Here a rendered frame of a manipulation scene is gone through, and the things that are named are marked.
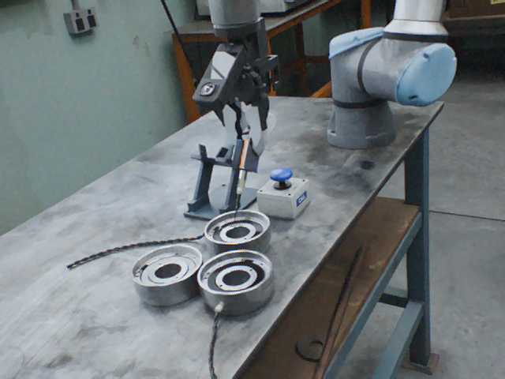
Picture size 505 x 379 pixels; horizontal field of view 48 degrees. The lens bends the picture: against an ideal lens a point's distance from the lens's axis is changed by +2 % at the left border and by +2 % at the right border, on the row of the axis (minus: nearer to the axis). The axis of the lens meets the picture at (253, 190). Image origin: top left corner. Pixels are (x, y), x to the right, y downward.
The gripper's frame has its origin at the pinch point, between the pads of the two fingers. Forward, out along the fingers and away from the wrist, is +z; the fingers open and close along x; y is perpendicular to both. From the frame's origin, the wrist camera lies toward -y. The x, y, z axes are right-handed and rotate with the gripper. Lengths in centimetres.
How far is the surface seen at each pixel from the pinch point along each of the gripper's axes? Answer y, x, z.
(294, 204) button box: 2.2, -6.4, 10.5
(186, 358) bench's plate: -32.9, -10.3, 13.1
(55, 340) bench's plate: -37.5, 8.6, 13.0
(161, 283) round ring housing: -24.8, 0.3, 10.4
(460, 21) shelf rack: 322, 52, 49
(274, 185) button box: 3.9, -1.8, 8.2
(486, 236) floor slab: 136, -9, 93
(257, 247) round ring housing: -11.3, -7.3, 10.8
